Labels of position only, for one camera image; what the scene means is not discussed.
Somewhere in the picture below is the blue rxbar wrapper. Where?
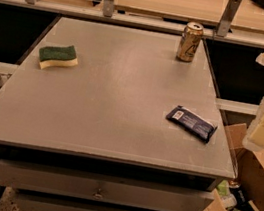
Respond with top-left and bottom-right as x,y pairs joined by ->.
165,106 -> 216,143

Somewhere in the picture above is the dark bottle in box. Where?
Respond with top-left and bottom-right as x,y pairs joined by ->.
229,181 -> 260,211

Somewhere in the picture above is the gold drink can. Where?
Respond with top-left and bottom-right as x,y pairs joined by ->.
176,22 -> 204,62

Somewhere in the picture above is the upper grey drawer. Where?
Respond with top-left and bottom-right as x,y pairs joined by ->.
0,159 -> 213,211

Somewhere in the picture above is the green and yellow sponge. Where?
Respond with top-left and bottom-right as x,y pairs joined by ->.
39,45 -> 78,69

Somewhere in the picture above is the right metal bracket post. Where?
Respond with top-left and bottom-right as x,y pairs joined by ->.
215,0 -> 242,37

